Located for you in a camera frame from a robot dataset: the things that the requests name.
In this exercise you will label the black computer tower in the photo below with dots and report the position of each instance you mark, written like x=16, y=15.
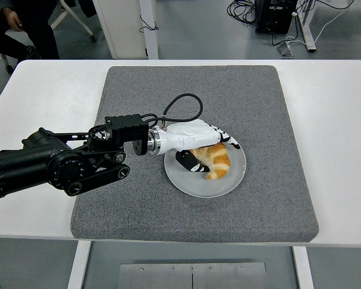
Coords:
x=273, y=18

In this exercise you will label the white desk leg with foot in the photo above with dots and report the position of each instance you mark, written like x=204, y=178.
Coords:
x=307, y=27

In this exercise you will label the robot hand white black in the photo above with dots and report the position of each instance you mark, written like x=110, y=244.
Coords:
x=186, y=134

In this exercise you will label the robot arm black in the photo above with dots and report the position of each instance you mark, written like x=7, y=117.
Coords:
x=33, y=156

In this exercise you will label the clear plastic floor object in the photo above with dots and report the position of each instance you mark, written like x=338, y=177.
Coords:
x=285, y=50

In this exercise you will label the person's hand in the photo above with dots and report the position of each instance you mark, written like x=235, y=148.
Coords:
x=14, y=21

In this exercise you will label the croissant bread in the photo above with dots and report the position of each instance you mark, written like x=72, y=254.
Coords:
x=219, y=162

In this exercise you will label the white cabinet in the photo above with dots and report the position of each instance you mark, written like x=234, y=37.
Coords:
x=120, y=30

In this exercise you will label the white table leg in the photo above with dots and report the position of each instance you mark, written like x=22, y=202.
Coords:
x=304, y=268
x=76, y=265

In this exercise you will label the grey metal plate with screws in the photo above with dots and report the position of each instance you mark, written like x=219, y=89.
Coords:
x=156, y=277

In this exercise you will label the grey felt mat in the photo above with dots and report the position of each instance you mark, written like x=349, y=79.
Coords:
x=198, y=90

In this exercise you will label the white office chair base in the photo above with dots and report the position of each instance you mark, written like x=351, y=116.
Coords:
x=78, y=21

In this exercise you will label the white desk post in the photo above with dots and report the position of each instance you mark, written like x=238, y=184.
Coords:
x=152, y=42

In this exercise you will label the round grey plate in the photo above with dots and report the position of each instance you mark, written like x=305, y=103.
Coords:
x=195, y=183

